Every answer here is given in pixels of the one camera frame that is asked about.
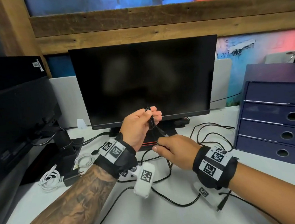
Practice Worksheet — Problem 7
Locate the black monitor arm base plate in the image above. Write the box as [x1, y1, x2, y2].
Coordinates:
[16, 136, 88, 185]

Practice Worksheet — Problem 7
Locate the black panel with white sticker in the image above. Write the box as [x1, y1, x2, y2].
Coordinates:
[0, 51, 51, 94]

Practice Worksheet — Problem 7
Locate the white cable with black charger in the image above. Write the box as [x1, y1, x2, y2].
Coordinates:
[37, 163, 65, 194]

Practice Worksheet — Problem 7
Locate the person's right hand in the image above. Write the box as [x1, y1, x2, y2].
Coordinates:
[151, 132, 204, 174]

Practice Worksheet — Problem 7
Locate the thin white green-tipped cable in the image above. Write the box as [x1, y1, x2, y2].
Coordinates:
[73, 152, 96, 172]

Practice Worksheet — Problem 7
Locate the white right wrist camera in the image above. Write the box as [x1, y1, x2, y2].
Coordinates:
[193, 179, 224, 208]

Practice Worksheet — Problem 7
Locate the black monitor power cable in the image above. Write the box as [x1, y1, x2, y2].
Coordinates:
[29, 126, 66, 148]

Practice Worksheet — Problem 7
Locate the small black cable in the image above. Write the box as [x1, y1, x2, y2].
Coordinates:
[90, 145, 105, 156]

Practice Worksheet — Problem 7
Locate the person's left forearm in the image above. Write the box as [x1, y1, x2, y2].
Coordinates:
[1, 162, 121, 224]

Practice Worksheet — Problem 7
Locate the navy blue drawer unit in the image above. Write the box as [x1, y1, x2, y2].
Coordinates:
[227, 60, 295, 177]

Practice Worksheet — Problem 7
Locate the black right wrist strap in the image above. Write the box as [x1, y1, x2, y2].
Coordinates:
[190, 143, 241, 192]

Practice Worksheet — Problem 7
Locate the small black oval device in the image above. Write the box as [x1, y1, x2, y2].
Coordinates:
[174, 117, 191, 127]

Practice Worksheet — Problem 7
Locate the person's left hand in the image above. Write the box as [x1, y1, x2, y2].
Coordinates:
[117, 107, 166, 154]

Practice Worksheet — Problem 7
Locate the black charger plug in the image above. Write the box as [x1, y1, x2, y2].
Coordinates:
[62, 170, 85, 187]

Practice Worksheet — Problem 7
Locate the black left wrist strap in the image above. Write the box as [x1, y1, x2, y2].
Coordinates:
[91, 132, 139, 182]

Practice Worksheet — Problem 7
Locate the black monitor link cable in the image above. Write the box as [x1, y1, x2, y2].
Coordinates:
[72, 131, 114, 148]

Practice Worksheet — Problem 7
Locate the black wrist strap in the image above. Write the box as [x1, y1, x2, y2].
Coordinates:
[91, 132, 139, 182]
[190, 143, 241, 192]

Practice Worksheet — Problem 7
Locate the white background table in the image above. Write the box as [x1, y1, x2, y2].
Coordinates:
[263, 51, 295, 65]

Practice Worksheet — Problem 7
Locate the person's right forearm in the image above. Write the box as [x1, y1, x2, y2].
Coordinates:
[226, 157, 295, 224]

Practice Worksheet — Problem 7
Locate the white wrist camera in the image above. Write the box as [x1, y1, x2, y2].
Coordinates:
[193, 179, 224, 208]
[131, 161, 158, 200]

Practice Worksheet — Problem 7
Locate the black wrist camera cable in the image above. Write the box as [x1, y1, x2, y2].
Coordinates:
[219, 187, 284, 224]
[85, 186, 138, 224]

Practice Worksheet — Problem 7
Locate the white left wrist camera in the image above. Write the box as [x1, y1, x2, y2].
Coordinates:
[131, 161, 158, 200]

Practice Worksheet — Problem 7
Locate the black computer monitor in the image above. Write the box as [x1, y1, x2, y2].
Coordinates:
[68, 34, 225, 132]

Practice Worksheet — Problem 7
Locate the white partition panel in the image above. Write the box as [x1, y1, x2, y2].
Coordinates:
[206, 58, 236, 110]
[48, 74, 91, 129]

